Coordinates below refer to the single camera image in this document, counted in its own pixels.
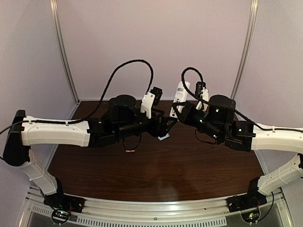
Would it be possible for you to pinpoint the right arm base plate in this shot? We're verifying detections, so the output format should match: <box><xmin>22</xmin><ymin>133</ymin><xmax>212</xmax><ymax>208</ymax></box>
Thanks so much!
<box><xmin>226</xmin><ymin>192</ymin><xmax>267</xmax><ymax>213</ymax></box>

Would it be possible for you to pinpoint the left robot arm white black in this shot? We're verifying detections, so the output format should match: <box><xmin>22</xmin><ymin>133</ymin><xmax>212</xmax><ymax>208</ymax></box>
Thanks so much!
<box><xmin>2</xmin><ymin>92</ymin><xmax>177</xmax><ymax>203</ymax></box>

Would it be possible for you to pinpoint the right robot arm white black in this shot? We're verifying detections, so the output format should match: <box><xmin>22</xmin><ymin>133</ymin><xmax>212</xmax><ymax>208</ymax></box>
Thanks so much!
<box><xmin>172</xmin><ymin>95</ymin><xmax>303</xmax><ymax>196</ymax></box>

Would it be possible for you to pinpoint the white battery cover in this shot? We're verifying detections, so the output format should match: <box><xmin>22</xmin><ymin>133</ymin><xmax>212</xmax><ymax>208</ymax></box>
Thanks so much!
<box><xmin>158</xmin><ymin>133</ymin><xmax>170</xmax><ymax>141</ymax></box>

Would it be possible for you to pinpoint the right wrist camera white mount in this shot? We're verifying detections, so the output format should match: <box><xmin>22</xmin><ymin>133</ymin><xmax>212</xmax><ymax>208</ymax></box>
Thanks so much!
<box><xmin>195</xmin><ymin>81</ymin><xmax>209</xmax><ymax>111</ymax></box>

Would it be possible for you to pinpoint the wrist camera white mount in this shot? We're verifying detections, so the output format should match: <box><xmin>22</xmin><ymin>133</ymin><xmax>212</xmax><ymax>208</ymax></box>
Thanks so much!
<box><xmin>195</xmin><ymin>81</ymin><xmax>209</xmax><ymax>111</ymax></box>
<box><xmin>140</xmin><ymin>87</ymin><xmax>162</xmax><ymax>119</ymax></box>

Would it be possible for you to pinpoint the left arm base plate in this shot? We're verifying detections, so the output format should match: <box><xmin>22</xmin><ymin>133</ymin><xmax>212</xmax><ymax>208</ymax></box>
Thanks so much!
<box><xmin>44</xmin><ymin>193</ymin><xmax>85</xmax><ymax>213</ymax></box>

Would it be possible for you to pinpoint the curved aluminium front rail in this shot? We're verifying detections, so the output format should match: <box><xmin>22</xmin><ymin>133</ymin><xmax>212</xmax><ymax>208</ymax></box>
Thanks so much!
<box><xmin>20</xmin><ymin>185</ymin><xmax>293</xmax><ymax>227</ymax></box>

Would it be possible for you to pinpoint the left aluminium frame post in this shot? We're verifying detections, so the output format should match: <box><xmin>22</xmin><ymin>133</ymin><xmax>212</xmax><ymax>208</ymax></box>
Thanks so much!
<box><xmin>50</xmin><ymin>0</ymin><xmax>80</xmax><ymax>104</ymax></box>

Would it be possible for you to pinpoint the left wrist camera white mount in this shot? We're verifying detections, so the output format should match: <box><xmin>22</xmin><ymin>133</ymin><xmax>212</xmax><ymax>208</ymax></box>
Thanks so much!
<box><xmin>140</xmin><ymin>87</ymin><xmax>162</xmax><ymax>119</ymax></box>

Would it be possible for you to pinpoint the aluminium frame post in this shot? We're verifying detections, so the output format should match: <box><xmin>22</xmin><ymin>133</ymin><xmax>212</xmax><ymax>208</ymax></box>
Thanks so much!
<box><xmin>50</xmin><ymin>0</ymin><xmax>80</xmax><ymax>104</ymax></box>
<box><xmin>231</xmin><ymin>0</ymin><xmax>259</xmax><ymax>99</ymax></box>

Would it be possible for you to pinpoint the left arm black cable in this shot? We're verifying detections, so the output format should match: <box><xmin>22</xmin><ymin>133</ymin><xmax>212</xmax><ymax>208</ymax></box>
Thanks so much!
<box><xmin>68</xmin><ymin>59</ymin><xmax>154</xmax><ymax>123</ymax></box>

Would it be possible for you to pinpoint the right aluminium frame post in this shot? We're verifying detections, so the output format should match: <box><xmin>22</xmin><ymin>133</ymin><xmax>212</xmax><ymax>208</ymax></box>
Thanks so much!
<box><xmin>231</xmin><ymin>0</ymin><xmax>259</xmax><ymax>99</ymax></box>

